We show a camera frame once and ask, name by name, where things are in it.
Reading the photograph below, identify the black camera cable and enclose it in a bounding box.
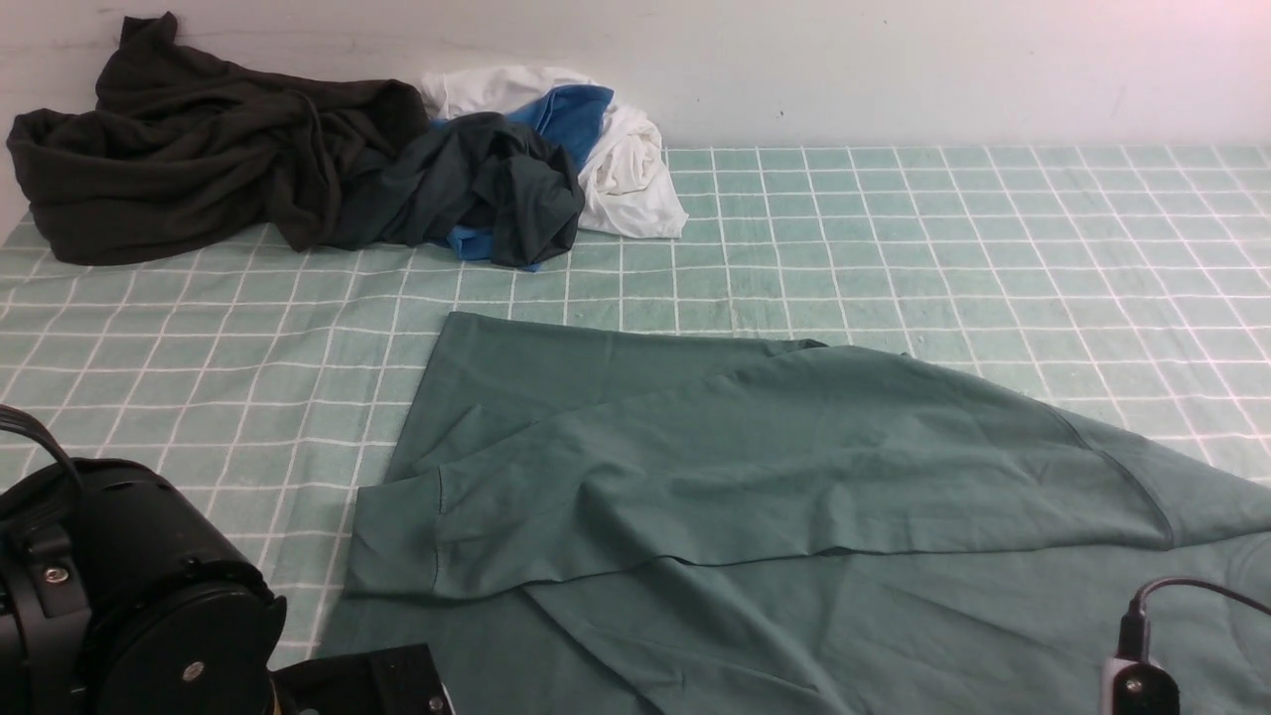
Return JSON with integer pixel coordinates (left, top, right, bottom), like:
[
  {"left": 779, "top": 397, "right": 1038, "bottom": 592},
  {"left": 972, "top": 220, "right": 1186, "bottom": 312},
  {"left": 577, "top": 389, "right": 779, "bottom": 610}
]
[{"left": 1132, "top": 577, "right": 1271, "bottom": 622}]

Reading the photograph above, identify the dark teal crumpled garment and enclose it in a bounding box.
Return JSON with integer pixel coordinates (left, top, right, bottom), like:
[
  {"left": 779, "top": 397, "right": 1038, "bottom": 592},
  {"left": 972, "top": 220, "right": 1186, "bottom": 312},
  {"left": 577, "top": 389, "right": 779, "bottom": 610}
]
[{"left": 323, "top": 112, "right": 585, "bottom": 268}]

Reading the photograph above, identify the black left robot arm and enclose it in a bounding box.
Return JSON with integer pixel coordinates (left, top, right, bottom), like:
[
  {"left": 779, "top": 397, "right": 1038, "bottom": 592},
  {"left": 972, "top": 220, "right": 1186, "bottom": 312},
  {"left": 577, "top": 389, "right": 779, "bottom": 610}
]
[{"left": 1, "top": 406, "right": 455, "bottom": 714}]

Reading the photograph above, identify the blue crumpled garment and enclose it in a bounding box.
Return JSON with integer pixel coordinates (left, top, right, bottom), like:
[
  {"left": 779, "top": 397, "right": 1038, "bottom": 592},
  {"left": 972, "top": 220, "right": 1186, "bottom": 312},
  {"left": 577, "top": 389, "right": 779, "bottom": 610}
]
[{"left": 446, "top": 84, "right": 613, "bottom": 271}]

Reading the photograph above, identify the white crumpled garment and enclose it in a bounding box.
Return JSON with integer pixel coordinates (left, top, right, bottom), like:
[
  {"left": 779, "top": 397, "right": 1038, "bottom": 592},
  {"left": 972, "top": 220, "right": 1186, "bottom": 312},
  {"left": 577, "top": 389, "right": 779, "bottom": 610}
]
[{"left": 419, "top": 65, "right": 688, "bottom": 239}]

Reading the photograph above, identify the green checkered tablecloth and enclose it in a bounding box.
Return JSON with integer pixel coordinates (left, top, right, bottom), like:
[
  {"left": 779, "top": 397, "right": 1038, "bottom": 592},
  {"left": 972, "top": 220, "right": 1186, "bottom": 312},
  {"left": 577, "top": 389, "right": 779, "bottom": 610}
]
[{"left": 1, "top": 146, "right": 1270, "bottom": 665}]

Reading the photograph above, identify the dark brown crumpled garment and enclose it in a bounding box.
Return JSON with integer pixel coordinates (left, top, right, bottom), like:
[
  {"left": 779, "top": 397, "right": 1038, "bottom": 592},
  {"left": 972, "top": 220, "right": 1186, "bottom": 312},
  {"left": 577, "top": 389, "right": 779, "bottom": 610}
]
[{"left": 6, "top": 13, "right": 428, "bottom": 265}]

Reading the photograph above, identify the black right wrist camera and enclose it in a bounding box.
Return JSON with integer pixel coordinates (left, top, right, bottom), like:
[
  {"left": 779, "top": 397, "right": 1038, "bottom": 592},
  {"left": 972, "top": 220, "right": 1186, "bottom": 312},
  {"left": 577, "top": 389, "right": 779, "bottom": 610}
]
[{"left": 1099, "top": 605, "right": 1181, "bottom": 715}]

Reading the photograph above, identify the green long-sleeved shirt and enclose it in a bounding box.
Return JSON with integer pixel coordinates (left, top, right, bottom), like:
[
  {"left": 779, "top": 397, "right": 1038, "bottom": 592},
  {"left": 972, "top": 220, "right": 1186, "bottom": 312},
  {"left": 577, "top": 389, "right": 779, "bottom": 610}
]
[{"left": 322, "top": 312, "right": 1270, "bottom": 714}]

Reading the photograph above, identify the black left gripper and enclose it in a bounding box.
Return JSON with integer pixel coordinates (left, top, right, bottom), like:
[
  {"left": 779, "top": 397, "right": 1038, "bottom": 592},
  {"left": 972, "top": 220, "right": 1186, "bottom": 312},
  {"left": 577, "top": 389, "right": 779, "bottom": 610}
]
[{"left": 271, "top": 643, "right": 455, "bottom": 714}]

